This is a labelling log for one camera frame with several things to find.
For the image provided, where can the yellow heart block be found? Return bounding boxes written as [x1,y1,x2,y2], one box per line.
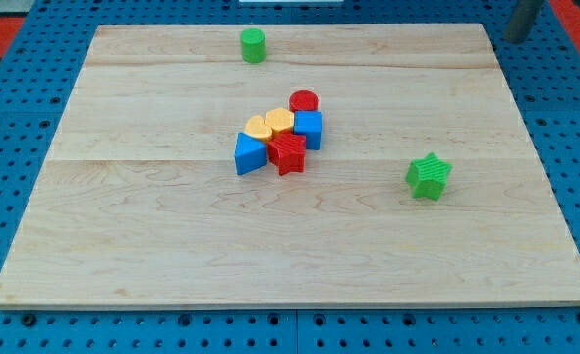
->
[243,115,273,144]

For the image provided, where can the blue cube block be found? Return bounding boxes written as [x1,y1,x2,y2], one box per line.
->
[294,111,323,150]

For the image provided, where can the red cylinder block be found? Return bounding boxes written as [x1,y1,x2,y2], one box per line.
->
[288,89,319,112]

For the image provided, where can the grey robot arm stick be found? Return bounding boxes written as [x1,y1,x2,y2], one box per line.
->
[503,0,544,44]

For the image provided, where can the blue triangle block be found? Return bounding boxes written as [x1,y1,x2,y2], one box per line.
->
[234,133,268,175]

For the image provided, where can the red star block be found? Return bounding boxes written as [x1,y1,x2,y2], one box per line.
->
[267,132,306,176]

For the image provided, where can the light wooden board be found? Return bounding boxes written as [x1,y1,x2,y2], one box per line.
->
[0,24,580,310]

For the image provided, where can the green cylinder block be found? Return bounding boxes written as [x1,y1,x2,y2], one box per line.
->
[240,28,267,64]

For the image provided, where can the green star block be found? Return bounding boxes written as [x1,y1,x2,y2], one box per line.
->
[405,152,453,201]

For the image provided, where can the yellow hexagon block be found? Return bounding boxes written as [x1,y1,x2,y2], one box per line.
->
[264,107,295,138]

